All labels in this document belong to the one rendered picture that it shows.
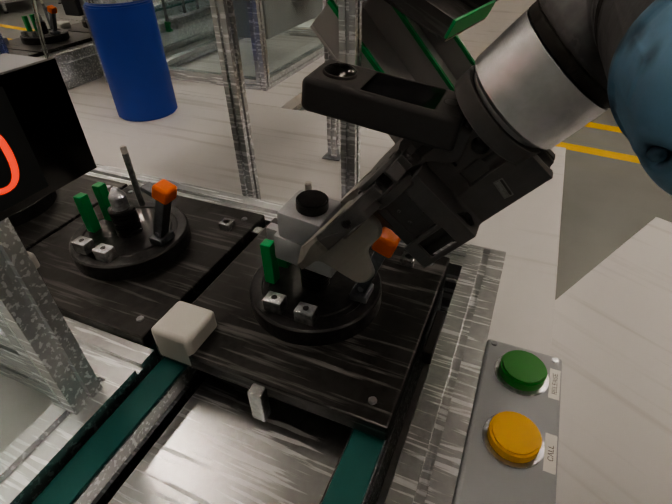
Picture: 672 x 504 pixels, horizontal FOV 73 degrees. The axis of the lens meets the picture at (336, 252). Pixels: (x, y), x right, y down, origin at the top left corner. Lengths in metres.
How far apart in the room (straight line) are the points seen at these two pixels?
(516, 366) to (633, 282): 0.37
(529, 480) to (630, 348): 0.32
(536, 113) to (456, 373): 0.26
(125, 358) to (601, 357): 0.54
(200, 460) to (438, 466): 0.21
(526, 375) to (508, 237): 0.39
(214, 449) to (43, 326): 0.18
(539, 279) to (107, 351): 0.57
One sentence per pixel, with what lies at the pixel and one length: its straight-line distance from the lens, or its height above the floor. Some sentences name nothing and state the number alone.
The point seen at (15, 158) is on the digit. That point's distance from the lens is 0.32.
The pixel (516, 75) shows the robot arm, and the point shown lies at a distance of 0.29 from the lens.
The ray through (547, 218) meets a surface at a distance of 0.88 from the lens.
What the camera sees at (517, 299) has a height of 0.86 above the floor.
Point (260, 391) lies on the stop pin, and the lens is 0.43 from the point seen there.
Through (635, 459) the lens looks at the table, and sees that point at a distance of 0.58.
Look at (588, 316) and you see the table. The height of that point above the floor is 0.86.
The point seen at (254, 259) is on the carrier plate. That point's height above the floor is 0.97.
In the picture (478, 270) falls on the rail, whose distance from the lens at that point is 0.57.
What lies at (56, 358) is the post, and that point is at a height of 1.02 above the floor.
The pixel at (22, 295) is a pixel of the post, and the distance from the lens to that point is 0.40.
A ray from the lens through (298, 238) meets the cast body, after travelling 0.42.
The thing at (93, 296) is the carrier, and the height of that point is 0.97.
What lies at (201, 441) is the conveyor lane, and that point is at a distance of 0.47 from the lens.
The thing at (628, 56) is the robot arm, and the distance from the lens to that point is 0.19.
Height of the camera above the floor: 1.31
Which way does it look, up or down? 38 degrees down
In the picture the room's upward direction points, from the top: 2 degrees counter-clockwise
